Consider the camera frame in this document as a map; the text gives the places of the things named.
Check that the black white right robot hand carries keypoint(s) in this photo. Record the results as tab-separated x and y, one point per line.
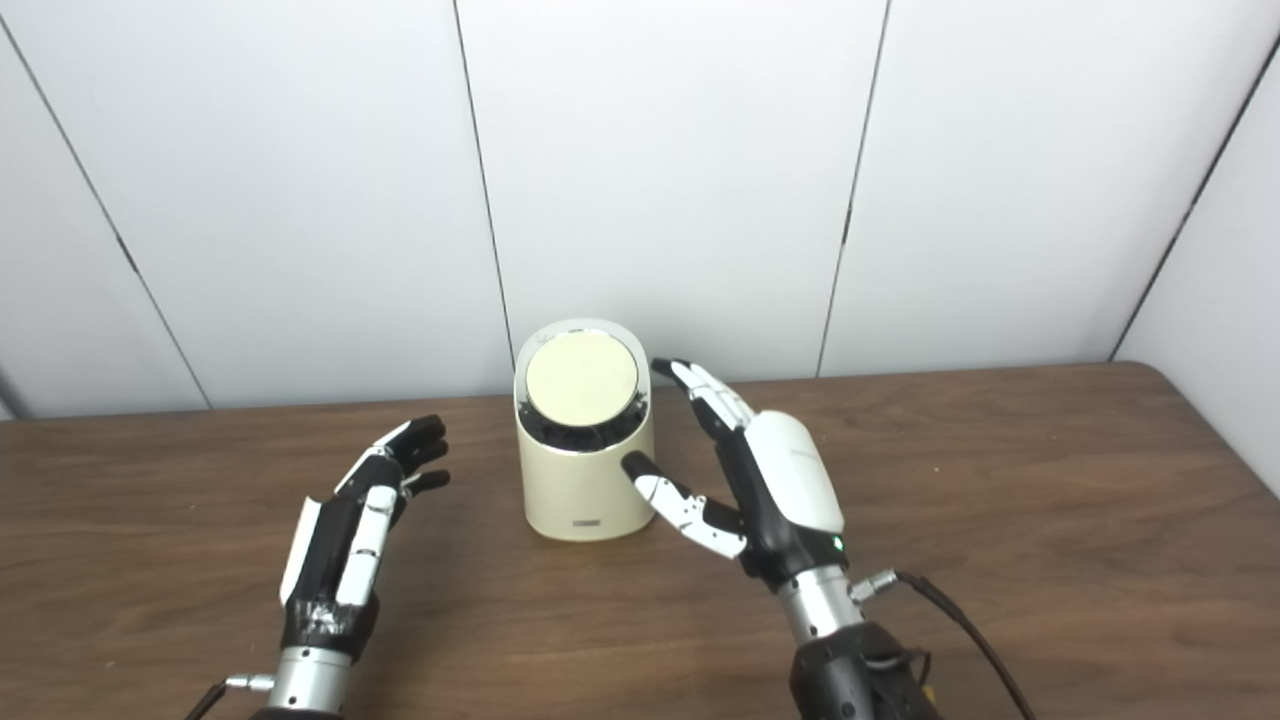
785	500

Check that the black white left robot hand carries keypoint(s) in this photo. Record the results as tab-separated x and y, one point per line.
330	560

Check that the cream round bin lid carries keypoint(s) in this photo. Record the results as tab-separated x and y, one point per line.
582	378

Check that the cream-colored desktop trash bin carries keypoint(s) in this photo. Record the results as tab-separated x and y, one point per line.
580	490

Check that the black bin liner bag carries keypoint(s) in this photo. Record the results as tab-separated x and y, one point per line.
560	435

